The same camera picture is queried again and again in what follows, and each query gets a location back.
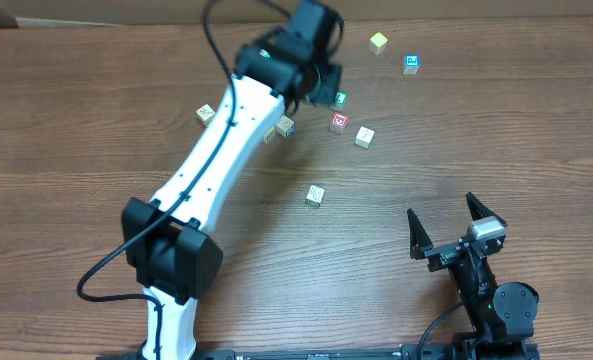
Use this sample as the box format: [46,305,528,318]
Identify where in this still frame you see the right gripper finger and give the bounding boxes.
[466,192,507,226]
[407,208,433,253]

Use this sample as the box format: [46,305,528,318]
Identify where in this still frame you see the white block blue side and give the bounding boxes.
[275,115,295,138]

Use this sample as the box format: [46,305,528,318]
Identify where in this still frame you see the elephant block green side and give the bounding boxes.
[306,185,325,207]

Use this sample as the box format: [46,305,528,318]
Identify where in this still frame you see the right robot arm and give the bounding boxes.
[401,193,540,360]

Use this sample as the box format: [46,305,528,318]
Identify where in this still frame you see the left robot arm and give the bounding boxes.
[121,1,344,359]

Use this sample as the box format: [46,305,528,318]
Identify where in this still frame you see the teal top block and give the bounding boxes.
[330,92,347,111]

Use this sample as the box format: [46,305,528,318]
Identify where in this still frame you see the red top block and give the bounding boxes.
[329,112,349,134]

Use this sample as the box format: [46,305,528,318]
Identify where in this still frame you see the white number seven block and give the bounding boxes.
[355,126,375,149]

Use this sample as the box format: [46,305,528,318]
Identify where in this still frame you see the blue top block far right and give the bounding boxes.
[403,54,420,75]

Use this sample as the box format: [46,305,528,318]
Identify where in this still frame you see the white block yellow side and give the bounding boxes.
[196,104,216,127]

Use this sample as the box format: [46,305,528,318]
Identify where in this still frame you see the cardboard backdrop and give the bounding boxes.
[0,0,593,28]

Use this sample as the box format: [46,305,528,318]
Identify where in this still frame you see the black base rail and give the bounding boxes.
[95,342,541,360]

